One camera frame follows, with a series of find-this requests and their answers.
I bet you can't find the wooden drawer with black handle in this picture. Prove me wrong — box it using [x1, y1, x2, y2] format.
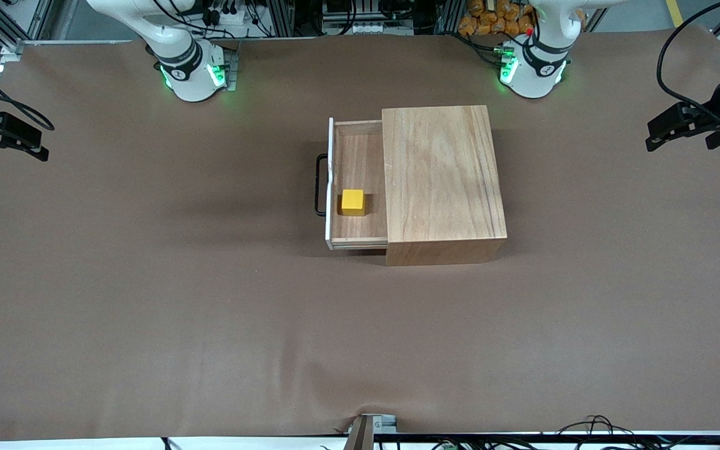
[315, 117, 389, 251]

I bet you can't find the yellow cube block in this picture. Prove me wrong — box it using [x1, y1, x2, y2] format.
[340, 189, 366, 217]

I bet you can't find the light wooden drawer cabinet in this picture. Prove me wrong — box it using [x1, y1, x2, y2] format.
[382, 105, 509, 267]

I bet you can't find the orange bagged items pile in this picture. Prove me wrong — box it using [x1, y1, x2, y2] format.
[459, 0, 534, 36]

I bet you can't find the white power strip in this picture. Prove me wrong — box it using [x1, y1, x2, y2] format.
[324, 22, 393, 36]

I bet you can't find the brown table mat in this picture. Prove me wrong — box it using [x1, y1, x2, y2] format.
[0, 25, 720, 441]

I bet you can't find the black cable bundle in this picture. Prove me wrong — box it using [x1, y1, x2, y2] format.
[554, 414, 720, 450]

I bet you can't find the metal table edge bracket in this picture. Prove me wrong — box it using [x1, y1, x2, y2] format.
[342, 414, 398, 450]

